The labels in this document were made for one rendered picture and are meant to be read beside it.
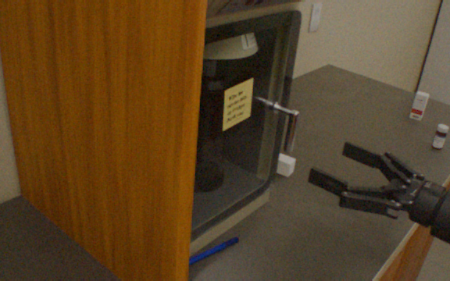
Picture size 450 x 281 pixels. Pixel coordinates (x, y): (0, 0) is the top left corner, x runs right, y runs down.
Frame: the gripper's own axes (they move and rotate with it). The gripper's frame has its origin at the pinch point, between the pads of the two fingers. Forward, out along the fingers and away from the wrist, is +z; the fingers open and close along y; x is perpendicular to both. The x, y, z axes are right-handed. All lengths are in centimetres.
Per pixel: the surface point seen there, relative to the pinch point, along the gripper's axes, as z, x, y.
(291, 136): 9.5, -1.8, 0.1
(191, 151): 6.9, -12.2, 32.1
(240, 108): 14.4, -9.3, 11.4
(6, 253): 41, 20, 46
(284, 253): 3.0, 20.1, 6.6
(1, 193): 59, 20, 37
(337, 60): 58, 23, -125
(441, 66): 42, 56, -285
